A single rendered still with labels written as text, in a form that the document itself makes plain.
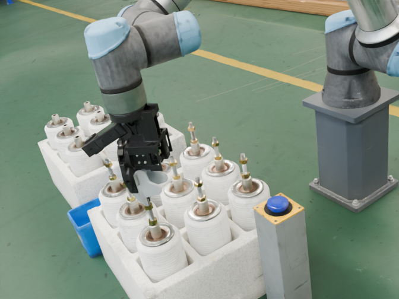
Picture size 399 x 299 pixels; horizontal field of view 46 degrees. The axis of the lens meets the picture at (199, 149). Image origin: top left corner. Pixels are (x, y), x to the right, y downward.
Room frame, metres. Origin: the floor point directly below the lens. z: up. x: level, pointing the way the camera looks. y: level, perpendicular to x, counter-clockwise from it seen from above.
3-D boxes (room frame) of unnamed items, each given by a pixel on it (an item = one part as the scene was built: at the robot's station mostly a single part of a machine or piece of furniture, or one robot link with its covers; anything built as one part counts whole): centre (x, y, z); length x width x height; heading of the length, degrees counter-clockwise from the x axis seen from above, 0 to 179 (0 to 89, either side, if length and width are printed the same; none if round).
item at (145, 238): (0.78, 0.12, 0.25); 0.08 x 0.08 x 0.01
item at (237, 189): (0.88, -0.09, 0.25); 0.08 x 0.08 x 0.01
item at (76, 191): (1.44, 0.30, 0.09); 0.39 x 0.39 x 0.18; 27
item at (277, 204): (0.71, -0.12, 0.32); 0.04 x 0.04 x 0.02
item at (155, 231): (0.78, 0.12, 0.26); 0.02 x 0.02 x 0.03
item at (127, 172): (0.76, 0.13, 0.43); 0.05 x 0.02 x 0.09; 161
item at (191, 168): (1.09, 0.01, 0.16); 0.10 x 0.10 x 0.18
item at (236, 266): (0.94, 0.07, 0.09); 0.39 x 0.39 x 0.18; 25
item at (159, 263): (0.78, 0.12, 0.16); 0.10 x 0.10 x 0.18
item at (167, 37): (0.83, 0.02, 0.64); 0.11 x 0.11 x 0.08; 22
